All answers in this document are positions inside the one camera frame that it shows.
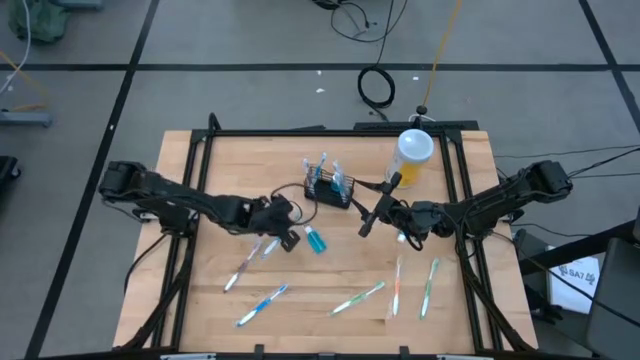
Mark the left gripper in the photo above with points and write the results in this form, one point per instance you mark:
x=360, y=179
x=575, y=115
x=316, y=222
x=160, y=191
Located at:
x=265, y=217

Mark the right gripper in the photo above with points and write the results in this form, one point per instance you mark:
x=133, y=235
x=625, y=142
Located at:
x=407, y=217

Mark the teal mouthwash bottle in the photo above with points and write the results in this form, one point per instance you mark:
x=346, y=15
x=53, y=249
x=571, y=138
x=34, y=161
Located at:
x=316, y=242

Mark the orange toothbrush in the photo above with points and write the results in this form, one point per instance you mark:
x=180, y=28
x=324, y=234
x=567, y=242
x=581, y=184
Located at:
x=396, y=287

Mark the green toothbrush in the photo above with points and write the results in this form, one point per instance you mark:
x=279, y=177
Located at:
x=357, y=298
x=429, y=289

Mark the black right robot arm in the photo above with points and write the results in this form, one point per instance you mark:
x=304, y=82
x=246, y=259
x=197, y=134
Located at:
x=500, y=197

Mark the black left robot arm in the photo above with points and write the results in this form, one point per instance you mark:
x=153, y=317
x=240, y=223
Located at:
x=175, y=192

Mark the white yellow wipes canister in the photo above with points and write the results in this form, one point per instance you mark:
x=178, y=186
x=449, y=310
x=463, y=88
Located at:
x=415, y=150

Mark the black metal bar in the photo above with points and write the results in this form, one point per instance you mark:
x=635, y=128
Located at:
x=575, y=247

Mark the white printed box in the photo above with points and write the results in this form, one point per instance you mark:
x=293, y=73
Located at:
x=570, y=290

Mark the black chair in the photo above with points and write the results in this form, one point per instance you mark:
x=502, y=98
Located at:
x=615, y=300

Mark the grey metal bar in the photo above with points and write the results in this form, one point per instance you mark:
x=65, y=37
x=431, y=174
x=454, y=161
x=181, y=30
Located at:
x=25, y=119

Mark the black floor object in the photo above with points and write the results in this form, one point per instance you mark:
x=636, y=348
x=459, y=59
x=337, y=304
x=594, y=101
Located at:
x=7, y=167

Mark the green bag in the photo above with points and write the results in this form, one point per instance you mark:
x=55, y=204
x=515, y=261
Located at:
x=40, y=20

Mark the black aluminium table frame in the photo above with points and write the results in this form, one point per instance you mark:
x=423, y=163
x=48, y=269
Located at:
x=325, y=133

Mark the black mount knob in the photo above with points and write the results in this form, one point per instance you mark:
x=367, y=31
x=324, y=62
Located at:
x=422, y=110

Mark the black frame clip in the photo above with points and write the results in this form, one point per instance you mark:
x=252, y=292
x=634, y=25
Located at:
x=404, y=352
x=258, y=351

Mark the silver arm base bracket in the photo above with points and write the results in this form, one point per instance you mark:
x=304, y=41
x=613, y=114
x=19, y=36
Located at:
x=146, y=216

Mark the white metal bracket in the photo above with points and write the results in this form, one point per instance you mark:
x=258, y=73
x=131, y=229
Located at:
x=465, y=357
x=187, y=356

